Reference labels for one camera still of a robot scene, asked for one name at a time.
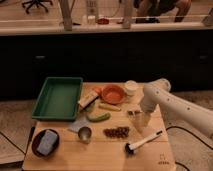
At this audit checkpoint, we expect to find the translucent tan gripper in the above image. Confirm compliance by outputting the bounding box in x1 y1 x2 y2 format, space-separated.
133 110 151 130

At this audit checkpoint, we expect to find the green plastic tray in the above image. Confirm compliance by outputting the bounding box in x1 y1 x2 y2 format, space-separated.
32 77 83 121

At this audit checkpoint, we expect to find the orange plastic bowl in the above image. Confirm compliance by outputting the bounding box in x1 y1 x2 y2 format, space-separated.
101 84 126 105

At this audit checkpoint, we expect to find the green cucumber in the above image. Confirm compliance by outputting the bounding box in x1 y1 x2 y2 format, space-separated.
86 113 111 123

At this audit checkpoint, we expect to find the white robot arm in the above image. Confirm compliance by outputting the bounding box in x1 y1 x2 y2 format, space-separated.
139 78 213 141

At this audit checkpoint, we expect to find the yellow corn piece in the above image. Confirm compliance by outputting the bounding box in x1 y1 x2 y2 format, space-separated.
99 103 121 111

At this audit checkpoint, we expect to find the wooden post left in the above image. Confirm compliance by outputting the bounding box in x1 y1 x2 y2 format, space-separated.
59 0 72 31

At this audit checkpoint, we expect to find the blue sponge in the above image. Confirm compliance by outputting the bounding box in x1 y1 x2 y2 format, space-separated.
37 130 57 156

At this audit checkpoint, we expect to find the black and white brush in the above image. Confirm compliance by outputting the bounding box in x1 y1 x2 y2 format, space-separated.
125 131 162 155

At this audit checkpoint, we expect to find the dark round plate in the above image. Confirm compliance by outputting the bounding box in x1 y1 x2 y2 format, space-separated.
31 129 60 157

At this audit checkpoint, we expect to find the grey cloth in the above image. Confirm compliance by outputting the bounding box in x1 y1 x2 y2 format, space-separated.
68 115 89 133

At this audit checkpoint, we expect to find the wooden post right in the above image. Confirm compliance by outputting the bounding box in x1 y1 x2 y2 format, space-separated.
122 0 133 29

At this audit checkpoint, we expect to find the red object on counter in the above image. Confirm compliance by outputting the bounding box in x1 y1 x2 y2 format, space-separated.
97 18 109 25

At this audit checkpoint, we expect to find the wooden post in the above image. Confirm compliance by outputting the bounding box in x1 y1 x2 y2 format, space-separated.
122 0 133 29
59 0 72 31

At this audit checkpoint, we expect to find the person in background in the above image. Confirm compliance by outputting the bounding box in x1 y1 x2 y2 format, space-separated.
134 0 191 23

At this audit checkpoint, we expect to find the white plastic cup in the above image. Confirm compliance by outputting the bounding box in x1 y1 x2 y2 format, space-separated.
124 80 138 96

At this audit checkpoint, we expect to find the black floor cable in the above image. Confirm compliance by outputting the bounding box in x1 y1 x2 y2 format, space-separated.
166 125 213 151

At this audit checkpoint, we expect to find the silver metal fork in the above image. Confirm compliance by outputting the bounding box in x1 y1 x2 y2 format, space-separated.
127 110 142 116

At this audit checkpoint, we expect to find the brown grape bunch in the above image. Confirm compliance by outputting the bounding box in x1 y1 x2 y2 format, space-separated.
103 127 130 138

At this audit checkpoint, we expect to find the black office chair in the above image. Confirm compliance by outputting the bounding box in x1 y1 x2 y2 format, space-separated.
22 0 53 14

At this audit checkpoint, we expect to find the small metal cup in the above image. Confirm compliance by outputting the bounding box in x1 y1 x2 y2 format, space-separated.
78 127 92 144

